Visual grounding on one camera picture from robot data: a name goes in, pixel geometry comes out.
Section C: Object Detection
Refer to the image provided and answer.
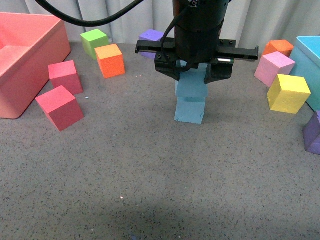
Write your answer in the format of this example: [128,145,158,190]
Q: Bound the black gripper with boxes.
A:
[135,22,259,85]

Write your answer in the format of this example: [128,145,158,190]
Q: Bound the light blue foam cube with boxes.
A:
[175,63,209,98]
[174,97,206,124]

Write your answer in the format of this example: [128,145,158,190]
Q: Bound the purple foam cube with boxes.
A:
[303,110,320,155]
[138,29,165,60]

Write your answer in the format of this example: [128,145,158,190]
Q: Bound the pink foam cube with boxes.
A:
[254,51,296,88]

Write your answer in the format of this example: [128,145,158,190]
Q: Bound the orange foam cube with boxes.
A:
[262,39,294,58]
[94,44,126,79]

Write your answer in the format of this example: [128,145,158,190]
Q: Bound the green foam cube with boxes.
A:
[80,29,109,60]

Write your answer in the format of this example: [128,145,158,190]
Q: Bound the yellow foam cube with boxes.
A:
[267,74,311,114]

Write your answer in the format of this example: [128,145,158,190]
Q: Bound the light blue plastic bin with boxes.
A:
[290,36,320,111]

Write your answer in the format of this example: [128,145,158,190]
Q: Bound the dark red foam cube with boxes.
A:
[48,60,84,95]

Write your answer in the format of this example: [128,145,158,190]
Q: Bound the pink plastic bin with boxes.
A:
[0,12,71,119]

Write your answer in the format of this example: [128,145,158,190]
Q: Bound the black cable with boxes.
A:
[34,0,198,73]

